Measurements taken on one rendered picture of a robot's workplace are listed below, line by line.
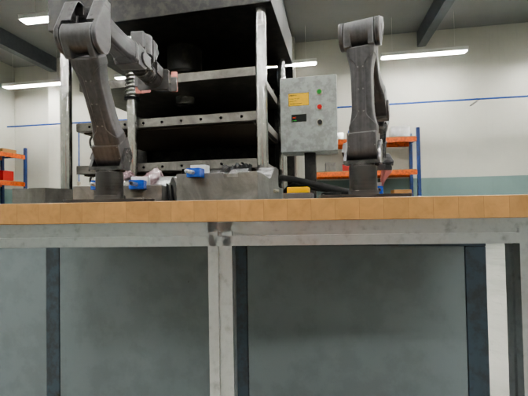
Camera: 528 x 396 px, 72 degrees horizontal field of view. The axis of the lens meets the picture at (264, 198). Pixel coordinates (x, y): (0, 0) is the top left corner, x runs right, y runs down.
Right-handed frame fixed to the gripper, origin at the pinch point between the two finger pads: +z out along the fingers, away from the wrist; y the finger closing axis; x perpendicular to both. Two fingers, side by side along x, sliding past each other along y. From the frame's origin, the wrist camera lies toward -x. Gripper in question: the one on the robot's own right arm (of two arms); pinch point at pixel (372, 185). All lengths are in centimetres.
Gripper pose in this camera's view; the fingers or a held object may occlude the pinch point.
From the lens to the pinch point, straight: 121.4
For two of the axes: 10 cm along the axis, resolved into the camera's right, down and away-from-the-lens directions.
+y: -9.9, 0.2, 1.3
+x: -1.0, 4.8, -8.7
